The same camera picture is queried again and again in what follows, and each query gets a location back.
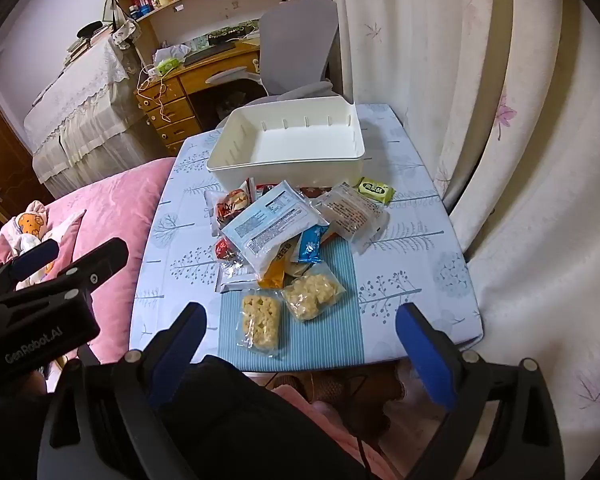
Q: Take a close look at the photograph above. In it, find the small green snack packet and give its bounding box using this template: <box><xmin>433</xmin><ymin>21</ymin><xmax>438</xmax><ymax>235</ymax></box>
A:
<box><xmin>356</xmin><ymin>176</ymin><xmax>397</xmax><ymax>206</ymax></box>

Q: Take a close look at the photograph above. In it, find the light blue tree-print tablecloth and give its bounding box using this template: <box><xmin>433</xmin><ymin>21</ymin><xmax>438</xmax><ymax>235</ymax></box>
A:
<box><xmin>129</xmin><ymin>104</ymin><xmax>483</xmax><ymax>373</ymax></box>

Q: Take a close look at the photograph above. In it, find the clear cracker packet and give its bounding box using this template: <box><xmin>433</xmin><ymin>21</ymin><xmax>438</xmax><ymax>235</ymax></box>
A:
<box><xmin>312</xmin><ymin>182</ymin><xmax>391</xmax><ymax>256</ymax></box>

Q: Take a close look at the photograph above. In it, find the brown wooden door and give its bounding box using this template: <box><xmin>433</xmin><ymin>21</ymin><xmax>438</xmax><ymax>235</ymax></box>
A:
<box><xmin>0</xmin><ymin>95</ymin><xmax>51</xmax><ymax>221</ymax></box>

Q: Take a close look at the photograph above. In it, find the white floral curtain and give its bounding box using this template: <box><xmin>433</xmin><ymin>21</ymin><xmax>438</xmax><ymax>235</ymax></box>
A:
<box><xmin>325</xmin><ymin>0</ymin><xmax>600</xmax><ymax>480</ymax></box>

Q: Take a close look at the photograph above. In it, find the red and white snack packet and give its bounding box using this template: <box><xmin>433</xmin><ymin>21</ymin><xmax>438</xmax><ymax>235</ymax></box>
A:
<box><xmin>204</xmin><ymin>186</ymin><xmax>253</xmax><ymax>236</ymax></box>

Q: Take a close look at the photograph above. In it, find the silver snack packet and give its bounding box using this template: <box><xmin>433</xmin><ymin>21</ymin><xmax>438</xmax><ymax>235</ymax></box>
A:
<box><xmin>215</xmin><ymin>260</ymin><xmax>261</xmax><ymax>293</ymax></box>

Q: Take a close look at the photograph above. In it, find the grey office chair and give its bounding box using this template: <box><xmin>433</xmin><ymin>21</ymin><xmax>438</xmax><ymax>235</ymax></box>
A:
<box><xmin>205</xmin><ymin>0</ymin><xmax>343</xmax><ymax>111</ymax></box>

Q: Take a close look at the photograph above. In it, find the black cable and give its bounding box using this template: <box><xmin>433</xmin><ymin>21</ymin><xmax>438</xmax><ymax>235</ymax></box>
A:
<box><xmin>347</xmin><ymin>375</ymin><xmax>381</xmax><ymax>480</ymax></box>

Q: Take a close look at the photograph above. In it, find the wooden bookshelf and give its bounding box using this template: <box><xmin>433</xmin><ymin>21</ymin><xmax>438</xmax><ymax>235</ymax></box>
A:
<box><xmin>102</xmin><ymin>0</ymin><xmax>326</xmax><ymax>61</ymax></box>

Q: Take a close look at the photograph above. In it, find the white lace cover cloth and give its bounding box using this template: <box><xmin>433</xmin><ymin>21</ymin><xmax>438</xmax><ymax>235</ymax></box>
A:
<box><xmin>22</xmin><ymin>35</ymin><xmax>153</xmax><ymax>196</ymax></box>

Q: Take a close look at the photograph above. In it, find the wooden desk with drawers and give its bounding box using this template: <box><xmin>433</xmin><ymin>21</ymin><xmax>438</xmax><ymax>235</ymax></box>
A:
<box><xmin>134</xmin><ymin>42</ymin><xmax>266</xmax><ymax>156</ymax></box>

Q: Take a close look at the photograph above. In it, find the small red snack packet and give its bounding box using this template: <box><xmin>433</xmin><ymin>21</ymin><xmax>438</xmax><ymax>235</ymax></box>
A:
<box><xmin>214</xmin><ymin>237</ymin><xmax>241</xmax><ymax>263</ymax></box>

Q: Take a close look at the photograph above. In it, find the teal striped placemat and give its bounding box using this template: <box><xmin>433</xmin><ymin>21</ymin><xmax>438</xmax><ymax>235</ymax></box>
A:
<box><xmin>219</xmin><ymin>232</ymin><xmax>366</xmax><ymax>373</ymax></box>

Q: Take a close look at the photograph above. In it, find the large light blue snack packet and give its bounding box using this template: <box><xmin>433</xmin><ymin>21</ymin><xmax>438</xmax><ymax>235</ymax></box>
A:
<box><xmin>221</xmin><ymin>180</ymin><xmax>331</xmax><ymax>286</ymax></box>

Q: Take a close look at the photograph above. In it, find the pink blanket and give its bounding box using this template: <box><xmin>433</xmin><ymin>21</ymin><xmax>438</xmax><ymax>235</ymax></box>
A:
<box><xmin>0</xmin><ymin>157</ymin><xmax>178</xmax><ymax>361</ymax></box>

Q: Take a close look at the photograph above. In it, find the small blue snack packet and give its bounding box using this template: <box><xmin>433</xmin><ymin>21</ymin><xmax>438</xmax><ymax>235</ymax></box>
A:
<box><xmin>297</xmin><ymin>224</ymin><xmax>331</xmax><ymax>266</ymax></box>

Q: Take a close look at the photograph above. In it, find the white cable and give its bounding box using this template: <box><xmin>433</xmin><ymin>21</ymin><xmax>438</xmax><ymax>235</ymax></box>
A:
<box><xmin>137</xmin><ymin>60</ymin><xmax>173</xmax><ymax>123</ymax></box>

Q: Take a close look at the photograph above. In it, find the dark brown snack packet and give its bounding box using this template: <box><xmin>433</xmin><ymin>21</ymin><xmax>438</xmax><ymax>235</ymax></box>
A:
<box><xmin>257</xmin><ymin>183</ymin><xmax>336</xmax><ymax>201</ymax></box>

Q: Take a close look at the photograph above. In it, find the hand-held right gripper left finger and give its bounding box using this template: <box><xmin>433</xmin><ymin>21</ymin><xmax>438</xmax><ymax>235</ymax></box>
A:
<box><xmin>37</xmin><ymin>301</ymin><xmax>208</xmax><ymax>480</ymax></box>

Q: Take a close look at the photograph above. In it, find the white plastic bin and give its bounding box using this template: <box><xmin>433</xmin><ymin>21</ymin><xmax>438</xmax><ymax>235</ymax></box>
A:
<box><xmin>206</xmin><ymin>95</ymin><xmax>367</xmax><ymax>191</ymax></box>

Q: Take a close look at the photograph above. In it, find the person's left forearm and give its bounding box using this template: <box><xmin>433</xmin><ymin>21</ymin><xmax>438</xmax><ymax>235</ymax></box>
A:
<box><xmin>0</xmin><ymin>355</ymin><xmax>371</xmax><ymax>480</ymax></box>

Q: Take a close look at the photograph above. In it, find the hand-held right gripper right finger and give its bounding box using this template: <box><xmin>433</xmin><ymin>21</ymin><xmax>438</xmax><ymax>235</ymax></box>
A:
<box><xmin>396</xmin><ymin>302</ymin><xmax>566</xmax><ymax>480</ymax></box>

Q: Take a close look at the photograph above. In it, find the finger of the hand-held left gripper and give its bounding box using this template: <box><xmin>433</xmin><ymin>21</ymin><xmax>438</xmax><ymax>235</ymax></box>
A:
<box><xmin>0</xmin><ymin>237</ymin><xmax>130</xmax><ymax>311</ymax></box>
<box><xmin>0</xmin><ymin>238</ymin><xmax>61</xmax><ymax>306</ymax></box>

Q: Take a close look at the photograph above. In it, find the cartoon printed cloth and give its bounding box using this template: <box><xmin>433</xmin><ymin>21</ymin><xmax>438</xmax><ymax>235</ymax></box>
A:
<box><xmin>0</xmin><ymin>200</ymin><xmax>86</xmax><ymax>286</ymax></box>

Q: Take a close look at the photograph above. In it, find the person's pink clothing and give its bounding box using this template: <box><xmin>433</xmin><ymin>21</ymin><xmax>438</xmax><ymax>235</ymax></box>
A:
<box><xmin>270</xmin><ymin>380</ymin><xmax>396</xmax><ymax>480</ymax></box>

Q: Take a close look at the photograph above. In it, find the clear rice crisp packet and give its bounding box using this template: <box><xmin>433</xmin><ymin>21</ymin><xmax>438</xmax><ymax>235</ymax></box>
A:
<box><xmin>236</xmin><ymin>292</ymin><xmax>283</xmax><ymax>358</ymax></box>
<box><xmin>280</xmin><ymin>267</ymin><xmax>347</xmax><ymax>323</ymax></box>

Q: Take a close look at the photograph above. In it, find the orange snack packet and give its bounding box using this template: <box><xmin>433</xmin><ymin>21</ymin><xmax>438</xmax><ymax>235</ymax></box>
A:
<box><xmin>256</xmin><ymin>242</ymin><xmax>301</xmax><ymax>290</ymax></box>

